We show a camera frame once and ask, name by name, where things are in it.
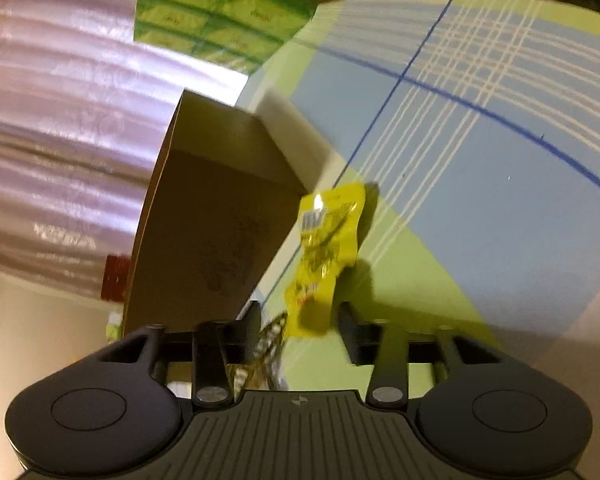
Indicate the brown storage box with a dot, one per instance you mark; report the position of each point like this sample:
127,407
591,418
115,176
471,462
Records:
205,220

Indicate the yellow snack packet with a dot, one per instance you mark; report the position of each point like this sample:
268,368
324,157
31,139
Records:
325,250

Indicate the green tissue boxes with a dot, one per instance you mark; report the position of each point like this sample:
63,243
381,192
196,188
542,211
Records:
114,327

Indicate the lilac sheer curtain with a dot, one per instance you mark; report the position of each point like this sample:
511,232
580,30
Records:
55,135

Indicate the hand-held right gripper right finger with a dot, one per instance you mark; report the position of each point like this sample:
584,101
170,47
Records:
352,335

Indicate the green tissue pack bundle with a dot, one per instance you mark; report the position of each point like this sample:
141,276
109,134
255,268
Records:
205,15

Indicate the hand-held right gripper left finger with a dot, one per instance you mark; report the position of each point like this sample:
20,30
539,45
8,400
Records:
250,327

